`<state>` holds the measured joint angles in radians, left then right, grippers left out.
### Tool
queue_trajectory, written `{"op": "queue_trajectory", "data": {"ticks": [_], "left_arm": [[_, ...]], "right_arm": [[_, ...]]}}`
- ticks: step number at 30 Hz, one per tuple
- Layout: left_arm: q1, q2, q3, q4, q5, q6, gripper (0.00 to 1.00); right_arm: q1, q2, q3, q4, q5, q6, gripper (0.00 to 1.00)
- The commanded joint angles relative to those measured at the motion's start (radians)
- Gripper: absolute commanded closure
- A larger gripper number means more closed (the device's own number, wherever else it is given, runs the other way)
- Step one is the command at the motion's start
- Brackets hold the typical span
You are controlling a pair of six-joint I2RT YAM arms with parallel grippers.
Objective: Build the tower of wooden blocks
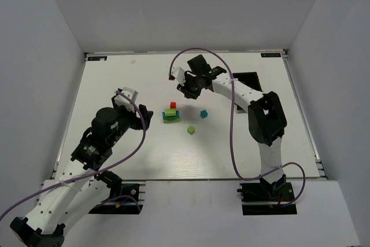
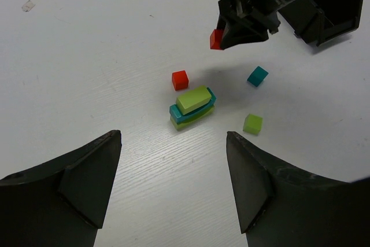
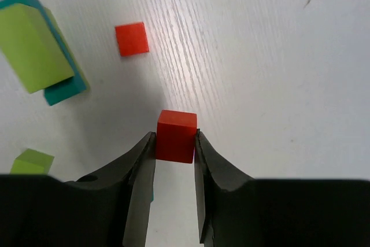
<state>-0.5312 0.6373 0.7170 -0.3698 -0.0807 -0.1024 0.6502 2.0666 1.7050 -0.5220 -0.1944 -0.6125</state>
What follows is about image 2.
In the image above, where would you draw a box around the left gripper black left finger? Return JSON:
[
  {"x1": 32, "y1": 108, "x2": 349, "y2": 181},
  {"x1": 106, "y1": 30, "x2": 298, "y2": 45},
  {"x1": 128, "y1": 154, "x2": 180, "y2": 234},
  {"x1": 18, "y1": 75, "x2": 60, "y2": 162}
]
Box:
[{"x1": 1, "y1": 130, "x2": 122, "y2": 246}]

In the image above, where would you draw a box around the red cube block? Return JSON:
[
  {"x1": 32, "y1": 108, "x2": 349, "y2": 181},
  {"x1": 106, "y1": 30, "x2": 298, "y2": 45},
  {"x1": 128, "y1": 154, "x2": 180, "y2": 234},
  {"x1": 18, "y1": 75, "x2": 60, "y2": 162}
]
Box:
[
  {"x1": 172, "y1": 70, "x2": 189, "y2": 91},
  {"x1": 209, "y1": 29, "x2": 224, "y2": 50}
]

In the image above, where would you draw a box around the teal small cube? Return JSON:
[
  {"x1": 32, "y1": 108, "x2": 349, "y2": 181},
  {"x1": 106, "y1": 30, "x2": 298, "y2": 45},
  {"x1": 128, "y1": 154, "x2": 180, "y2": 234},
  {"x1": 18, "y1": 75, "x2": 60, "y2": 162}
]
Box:
[{"x1": 247, "y1": 66, "x2": 269, "y2": 87}]

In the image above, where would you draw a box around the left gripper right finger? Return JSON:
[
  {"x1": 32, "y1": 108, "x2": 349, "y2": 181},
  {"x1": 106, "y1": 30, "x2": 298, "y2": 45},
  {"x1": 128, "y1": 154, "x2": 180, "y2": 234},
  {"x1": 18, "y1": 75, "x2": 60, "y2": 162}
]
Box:
[{"x1": 226, "y1": 131, "x2": 369, "y2": 246}]

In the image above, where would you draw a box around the teal arch block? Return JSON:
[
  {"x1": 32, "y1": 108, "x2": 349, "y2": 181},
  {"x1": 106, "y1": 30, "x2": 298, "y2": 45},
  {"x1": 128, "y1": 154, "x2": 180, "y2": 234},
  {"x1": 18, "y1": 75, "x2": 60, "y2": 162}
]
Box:
[{"x1": 169, "y1": 87, "x2": 217, "y2": 123}]

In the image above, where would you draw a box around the small white tape scrap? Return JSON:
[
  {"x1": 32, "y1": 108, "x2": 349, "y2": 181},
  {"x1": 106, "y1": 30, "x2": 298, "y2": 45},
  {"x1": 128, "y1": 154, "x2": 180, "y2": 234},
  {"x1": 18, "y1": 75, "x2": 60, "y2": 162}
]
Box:
[{"x1": 21, "y1": 0, "x2": 35, "y2": 12}]

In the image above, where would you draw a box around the lime green small cube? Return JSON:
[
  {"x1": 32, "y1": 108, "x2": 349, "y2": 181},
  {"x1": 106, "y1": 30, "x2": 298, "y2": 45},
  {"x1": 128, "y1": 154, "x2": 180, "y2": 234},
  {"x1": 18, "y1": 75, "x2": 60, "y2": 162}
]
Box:
[{"x1": 243, "y1": 114, "x2": 263, "y2": 135}]

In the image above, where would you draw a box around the black plastic bin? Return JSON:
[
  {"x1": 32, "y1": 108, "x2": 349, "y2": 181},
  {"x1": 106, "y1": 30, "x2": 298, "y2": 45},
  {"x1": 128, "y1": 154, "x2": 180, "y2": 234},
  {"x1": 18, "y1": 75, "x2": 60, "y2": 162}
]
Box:
[{"x1": 279, "y1": 0, "x2": 363, "y2": 46}]

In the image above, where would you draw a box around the lime green arch block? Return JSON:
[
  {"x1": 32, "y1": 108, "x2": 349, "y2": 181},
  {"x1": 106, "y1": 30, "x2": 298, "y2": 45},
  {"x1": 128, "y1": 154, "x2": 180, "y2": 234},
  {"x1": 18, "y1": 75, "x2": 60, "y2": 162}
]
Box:
[{"x1": 170, "y1": 105, "x2": 215, "y2": 131}]

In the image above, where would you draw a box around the lime green rectangular block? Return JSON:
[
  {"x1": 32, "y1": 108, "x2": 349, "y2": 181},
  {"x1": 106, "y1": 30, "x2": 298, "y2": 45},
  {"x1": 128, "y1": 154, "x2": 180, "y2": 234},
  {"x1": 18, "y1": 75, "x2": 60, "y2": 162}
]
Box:
[{"x1": 176, "y1": 86, "x2": 212, "y2": 115}]

